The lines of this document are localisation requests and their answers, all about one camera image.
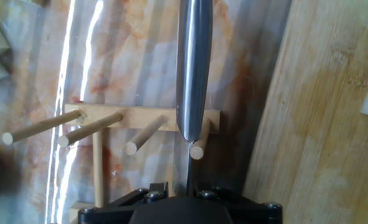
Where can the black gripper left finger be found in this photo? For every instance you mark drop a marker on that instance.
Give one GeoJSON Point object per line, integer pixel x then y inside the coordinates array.
{"type": "Point", "coordinates": [118, 208]}

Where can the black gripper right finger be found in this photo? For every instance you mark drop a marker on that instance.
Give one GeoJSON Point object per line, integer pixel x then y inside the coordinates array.
{"type": "Point", "coordinates": [249, 210]}

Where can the steel kitchen knife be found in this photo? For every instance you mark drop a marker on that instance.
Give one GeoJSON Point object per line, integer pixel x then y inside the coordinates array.
{"type": "Point", "coordinates": [194, 62]}

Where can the wooden cutting board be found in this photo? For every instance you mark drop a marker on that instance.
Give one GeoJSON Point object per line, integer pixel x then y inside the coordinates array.
{"type": "Point", "coordinates": [311, 140]}

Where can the wooden peg rack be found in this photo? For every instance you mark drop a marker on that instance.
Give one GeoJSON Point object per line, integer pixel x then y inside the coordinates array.
{"type": "Point", "coordinates": [140, 116]}

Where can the stained clear plastic sheet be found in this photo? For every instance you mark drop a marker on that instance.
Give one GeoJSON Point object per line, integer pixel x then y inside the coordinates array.
{"type": "Point", "coordinates": [134, 62]}

